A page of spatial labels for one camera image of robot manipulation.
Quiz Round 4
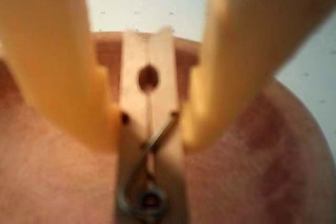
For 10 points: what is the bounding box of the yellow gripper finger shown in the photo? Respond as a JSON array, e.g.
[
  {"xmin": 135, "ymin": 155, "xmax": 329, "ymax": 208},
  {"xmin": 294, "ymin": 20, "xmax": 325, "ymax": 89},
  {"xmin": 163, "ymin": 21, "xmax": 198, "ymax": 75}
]
[
  {"xmin": 0, "ymin": 0, "xmax": 119, "ymax": 153},
  {"xmin": 180, "ymin": 0, "xmax": 336, "ymax": 149}
]

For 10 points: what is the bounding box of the wooden clothespin with metal spring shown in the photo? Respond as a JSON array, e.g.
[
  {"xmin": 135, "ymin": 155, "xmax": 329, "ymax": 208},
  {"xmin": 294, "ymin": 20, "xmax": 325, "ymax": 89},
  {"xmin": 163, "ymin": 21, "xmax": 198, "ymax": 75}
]
[{"xmin": 112, "ymin": 26, "xmax": 194, "ymax": 224}]

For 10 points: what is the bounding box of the brown wooden bowl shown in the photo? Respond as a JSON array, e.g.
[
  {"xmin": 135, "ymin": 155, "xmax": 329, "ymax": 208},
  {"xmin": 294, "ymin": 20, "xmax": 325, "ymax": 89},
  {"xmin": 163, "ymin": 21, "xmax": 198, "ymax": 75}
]
[{"xmin": 0, "ymin": 31, "xmax": 332, "ymax": 224}]

